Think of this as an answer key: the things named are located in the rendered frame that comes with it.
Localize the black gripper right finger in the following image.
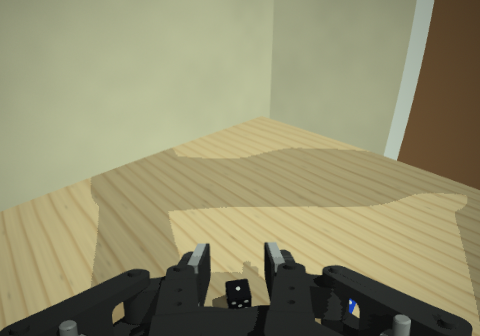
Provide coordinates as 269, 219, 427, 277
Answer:
264, 242, 473, 336

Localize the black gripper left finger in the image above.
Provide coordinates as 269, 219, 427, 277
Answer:
0, 243, 211, 336

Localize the black die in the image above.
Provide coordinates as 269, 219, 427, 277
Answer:
225, 279, 252, 309

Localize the tan flat mat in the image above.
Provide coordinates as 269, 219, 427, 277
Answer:
112, 302, 124, 323

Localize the blue die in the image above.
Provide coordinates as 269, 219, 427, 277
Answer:
349, 299, 356, 313

